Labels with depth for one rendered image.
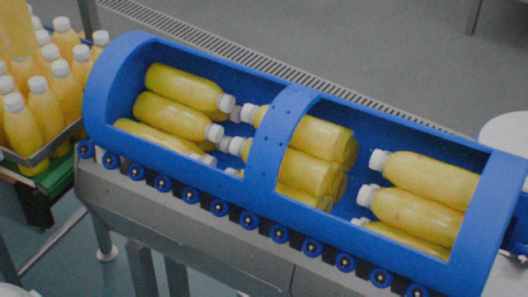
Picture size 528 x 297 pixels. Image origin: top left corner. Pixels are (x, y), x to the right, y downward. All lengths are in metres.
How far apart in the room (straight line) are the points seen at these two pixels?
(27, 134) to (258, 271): 0.61
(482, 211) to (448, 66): 2.50
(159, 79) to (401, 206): 0.62
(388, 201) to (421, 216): 0.07
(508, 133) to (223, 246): 0.69
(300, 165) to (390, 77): 2.23
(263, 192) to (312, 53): 2.38
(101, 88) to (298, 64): 2.18
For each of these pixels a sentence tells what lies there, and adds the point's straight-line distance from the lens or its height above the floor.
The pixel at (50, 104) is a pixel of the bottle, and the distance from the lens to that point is 1.62.
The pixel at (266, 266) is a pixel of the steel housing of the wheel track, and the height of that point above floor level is 0.87.
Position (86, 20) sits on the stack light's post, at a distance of 2.10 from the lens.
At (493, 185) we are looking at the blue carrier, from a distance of 1.17.
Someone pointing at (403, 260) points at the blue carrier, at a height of 1.09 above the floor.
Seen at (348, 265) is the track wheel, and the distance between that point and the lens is 1.35.
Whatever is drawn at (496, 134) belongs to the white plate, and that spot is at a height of 1.04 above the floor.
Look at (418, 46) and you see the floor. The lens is 3.73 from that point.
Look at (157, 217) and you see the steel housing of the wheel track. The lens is 1.56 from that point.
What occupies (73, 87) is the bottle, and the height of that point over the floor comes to 1.06.
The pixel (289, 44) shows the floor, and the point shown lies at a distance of 3.66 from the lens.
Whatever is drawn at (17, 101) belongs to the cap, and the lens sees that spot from 1.57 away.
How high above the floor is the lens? 2.02
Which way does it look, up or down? 43 degrees down
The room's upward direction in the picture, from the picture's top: straight up
